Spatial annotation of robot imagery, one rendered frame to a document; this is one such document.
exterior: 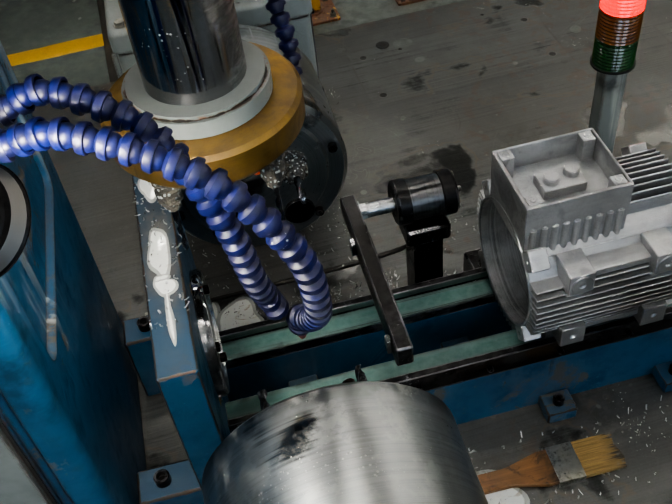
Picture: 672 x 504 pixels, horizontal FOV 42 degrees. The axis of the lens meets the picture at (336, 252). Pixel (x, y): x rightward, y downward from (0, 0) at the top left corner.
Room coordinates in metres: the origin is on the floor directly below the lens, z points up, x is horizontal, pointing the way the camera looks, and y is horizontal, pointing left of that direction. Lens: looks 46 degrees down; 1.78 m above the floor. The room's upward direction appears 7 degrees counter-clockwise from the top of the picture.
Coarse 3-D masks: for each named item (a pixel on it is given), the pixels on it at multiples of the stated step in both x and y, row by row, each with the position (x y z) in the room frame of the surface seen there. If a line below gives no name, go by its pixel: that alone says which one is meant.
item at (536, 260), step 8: (640, 144) 0.77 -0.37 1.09; (624, 152) 0.77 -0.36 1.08; (632, 152) 0.76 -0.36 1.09; (488, 184) 0.74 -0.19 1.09; (488, 192) 0.73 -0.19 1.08; (536, 248) 0.63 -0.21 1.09; (544, 248) 0.62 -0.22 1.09; (480, 256) 0.75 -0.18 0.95; (528, 256) 0.62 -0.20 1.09; (536, 256) 0.62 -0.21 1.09; (544, 256) 0.62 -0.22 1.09; (528, 264) 0.61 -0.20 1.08; (536, 264) 0.61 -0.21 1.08; (544, 264) 0.61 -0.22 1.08; (528, 272) 0.61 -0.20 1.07; (536, 272) 0.60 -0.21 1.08; (520, 328) 0.62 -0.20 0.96; (520, 336) 0.61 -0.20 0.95; (528, 336) 0.61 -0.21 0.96; (536, 336) 0.61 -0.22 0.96
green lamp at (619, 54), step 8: (600, 48) 1.01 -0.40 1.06; (608, 48) 1.00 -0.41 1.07; (616, 48) 0.99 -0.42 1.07; (624, 48) 0.99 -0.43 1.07; (632, 48) 0.99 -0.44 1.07; (592, 56) 1.02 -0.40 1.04; (600, 56) 1.00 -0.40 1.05; (608, 56) 0.99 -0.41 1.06; (616, 56) 0.99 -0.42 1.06; (624, 56) 0.99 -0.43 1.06; (632, 56) 0.99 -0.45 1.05; (600, 64) 1.00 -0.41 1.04; (608, 64) 0.99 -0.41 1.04; (616, 64) 0.99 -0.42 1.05; (624, 64) 0.99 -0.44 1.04; (632, 64) 1.00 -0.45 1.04
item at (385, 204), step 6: (384, 198) 0.80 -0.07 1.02; (390, 198) 0.80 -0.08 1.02; (366, 204) 0.80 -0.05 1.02; (372, 204) 0.79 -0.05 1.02; (378, 204) 0.79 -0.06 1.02; (384, 204) 0.79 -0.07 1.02; (390, 204) 0.79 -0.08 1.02; (372, 210) 0.79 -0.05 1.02; (378, 210) 0.79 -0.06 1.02; (384, 210) 0.79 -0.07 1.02; (390, 210) 0.79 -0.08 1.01; (372, 216) 0.79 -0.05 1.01
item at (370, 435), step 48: (336, 384) 0.44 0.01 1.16; (384, 384) 0.43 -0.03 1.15; (240, 432) 0.41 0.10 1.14; (288, 432) 0.39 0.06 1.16; (336, 432) 0.38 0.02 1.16; (384, 432) 0.38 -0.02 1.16; (432, 432) 0.39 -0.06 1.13; (240, 480) 0.37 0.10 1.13; (288, 480) 0.35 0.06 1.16; (336, 480) 0.34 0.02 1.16; (384, 480) 0.34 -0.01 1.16; (432, 480) 0.34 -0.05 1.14
